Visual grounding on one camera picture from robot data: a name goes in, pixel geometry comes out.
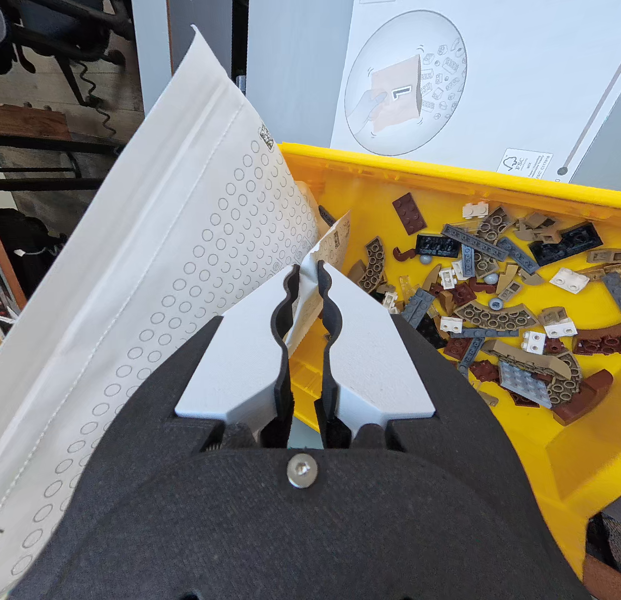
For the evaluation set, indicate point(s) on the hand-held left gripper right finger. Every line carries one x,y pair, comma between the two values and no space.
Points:
378,367

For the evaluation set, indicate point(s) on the yellow plastic bin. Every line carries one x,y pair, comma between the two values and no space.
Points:
558,464

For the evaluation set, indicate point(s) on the small white paper bag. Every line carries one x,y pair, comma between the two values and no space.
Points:
330,243

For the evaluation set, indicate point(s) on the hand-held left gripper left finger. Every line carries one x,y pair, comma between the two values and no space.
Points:
237,367

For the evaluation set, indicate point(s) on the pile of toy bricks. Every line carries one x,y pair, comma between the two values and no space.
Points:
485,313

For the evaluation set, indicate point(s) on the black office chair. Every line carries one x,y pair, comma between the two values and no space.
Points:
53,44

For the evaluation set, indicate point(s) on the light grey square plate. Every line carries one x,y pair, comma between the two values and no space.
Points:
521,381

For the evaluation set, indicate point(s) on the large white paper bag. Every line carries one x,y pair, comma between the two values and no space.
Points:
145,270

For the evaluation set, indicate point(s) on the white instruction booklet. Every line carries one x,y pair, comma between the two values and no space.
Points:
509,76

